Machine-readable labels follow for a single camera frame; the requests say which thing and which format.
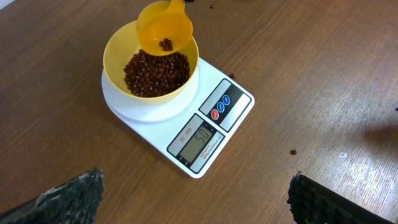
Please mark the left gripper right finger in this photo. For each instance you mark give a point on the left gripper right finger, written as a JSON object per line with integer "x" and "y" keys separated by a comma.
{"x": 312, "y": 203}

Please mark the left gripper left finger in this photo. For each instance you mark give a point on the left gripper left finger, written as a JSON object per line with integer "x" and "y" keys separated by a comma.
{"x": 75, "y": 201}

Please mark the yellow plastic measuring scoop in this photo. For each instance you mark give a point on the yellow plastic measuring scoop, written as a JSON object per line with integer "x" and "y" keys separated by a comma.
{"x": 164, "y": 20}

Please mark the white digital kitchen scale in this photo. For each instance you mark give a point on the white digital kitchen scale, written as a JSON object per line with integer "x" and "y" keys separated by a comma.
{"x": 193, "y": 128}

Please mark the pale yellow plastic bowl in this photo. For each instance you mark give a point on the pale yellow plastic bowl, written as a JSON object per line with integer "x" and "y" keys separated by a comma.
{"x": 120, "y": 49}

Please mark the spilled bean on table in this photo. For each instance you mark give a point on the spilled bean on table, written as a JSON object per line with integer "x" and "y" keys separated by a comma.
{"x": 293, "y": 152}

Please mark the red adzuki beans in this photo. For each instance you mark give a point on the red adzuki beans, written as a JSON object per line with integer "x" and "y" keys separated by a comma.
{"x": 151, "y": 76}

